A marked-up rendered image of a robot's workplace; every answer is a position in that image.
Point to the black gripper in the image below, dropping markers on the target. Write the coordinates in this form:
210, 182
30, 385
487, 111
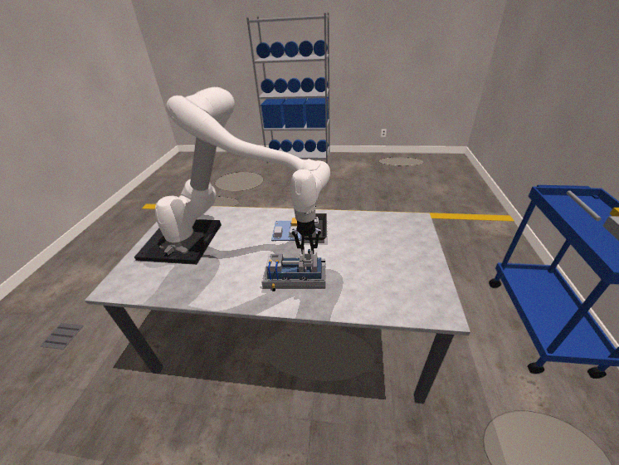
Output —
304, 233

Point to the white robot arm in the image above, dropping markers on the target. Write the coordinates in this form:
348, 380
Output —
176, 218

